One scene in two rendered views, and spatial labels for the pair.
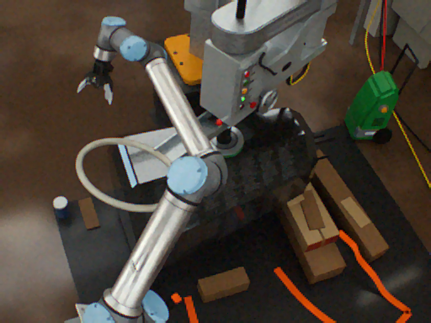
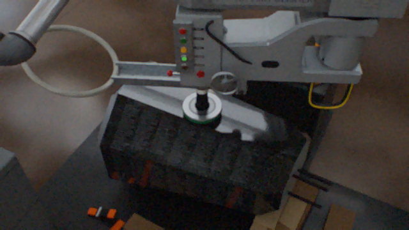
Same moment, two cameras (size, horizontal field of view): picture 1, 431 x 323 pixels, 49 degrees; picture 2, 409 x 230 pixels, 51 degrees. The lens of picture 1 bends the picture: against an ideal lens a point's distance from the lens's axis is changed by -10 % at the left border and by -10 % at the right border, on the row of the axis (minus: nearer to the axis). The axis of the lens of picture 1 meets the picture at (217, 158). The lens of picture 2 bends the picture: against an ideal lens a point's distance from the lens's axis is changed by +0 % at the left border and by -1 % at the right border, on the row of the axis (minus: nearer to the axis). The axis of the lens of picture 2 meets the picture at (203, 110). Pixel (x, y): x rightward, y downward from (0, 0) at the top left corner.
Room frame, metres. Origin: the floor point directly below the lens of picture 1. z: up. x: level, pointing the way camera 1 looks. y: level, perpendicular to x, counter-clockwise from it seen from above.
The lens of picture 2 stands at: (0.95, -1.40, 2.61)
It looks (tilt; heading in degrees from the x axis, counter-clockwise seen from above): 47 degrees down; 57
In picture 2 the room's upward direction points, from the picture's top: 1 degrees counter-clockwise
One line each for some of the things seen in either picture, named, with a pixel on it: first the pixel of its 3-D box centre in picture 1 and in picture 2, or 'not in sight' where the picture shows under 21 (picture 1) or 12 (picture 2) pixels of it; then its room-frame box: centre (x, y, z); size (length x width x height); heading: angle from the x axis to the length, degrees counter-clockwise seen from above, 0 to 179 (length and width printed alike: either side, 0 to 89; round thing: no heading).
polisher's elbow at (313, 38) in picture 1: (308, 24); (342, 41); (2.37, -0.42, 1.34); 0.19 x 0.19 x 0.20
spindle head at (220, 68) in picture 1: (242, 71); (218, 41); (1.90, -0.07, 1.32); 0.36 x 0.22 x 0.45; 143
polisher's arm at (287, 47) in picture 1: (281, 50); (284, 48); (2.14, -0.27, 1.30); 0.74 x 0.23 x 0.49; 143
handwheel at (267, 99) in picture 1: (263, 97); (225, 78); (1.86, -0.19, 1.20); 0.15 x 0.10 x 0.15; 143
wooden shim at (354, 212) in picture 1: (354, 212); not in sight; (1.97, -1.00, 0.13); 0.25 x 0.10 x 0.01; 37
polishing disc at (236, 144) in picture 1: (224, 139); (202, 106); (1.84, -0.02, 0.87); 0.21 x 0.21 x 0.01
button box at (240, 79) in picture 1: (242, 89); (183, 47); (1.71, -0.07, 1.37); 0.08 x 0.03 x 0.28; 143
